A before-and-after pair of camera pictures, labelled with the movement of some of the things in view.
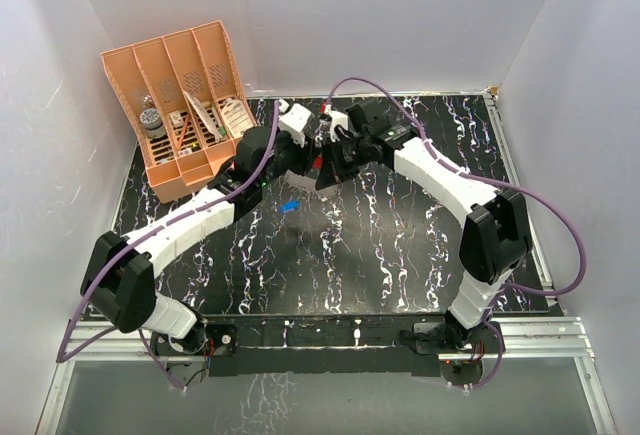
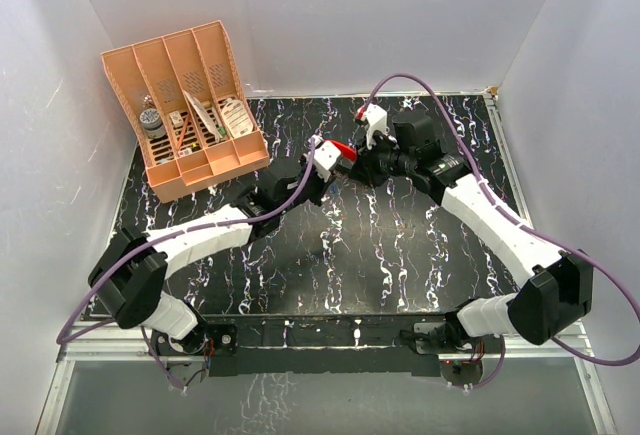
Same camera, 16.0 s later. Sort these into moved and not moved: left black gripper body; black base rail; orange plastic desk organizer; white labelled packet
Moved: left black gripper body
Not moved: white labelled packet; orange plastic desk organizer; black base rail
